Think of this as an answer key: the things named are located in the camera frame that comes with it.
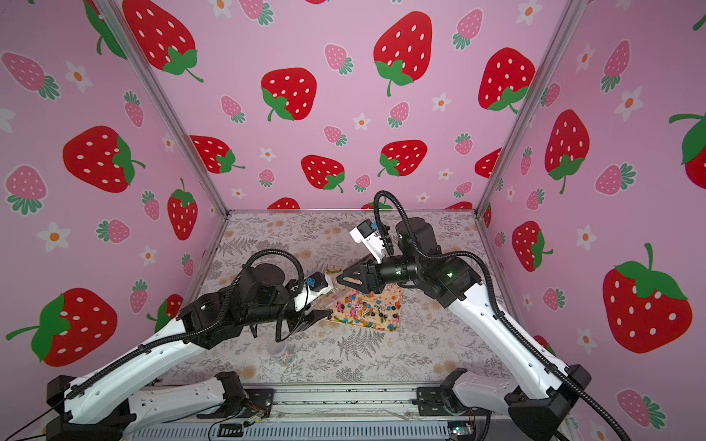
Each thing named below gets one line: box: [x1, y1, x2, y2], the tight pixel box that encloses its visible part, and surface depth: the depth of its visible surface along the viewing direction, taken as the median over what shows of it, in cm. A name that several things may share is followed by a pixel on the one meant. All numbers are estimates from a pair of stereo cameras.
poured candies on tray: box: [329, 284, 404, 332], surface depth 92 cm
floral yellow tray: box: [326, 283, 405, 332], surface depth 92 cm
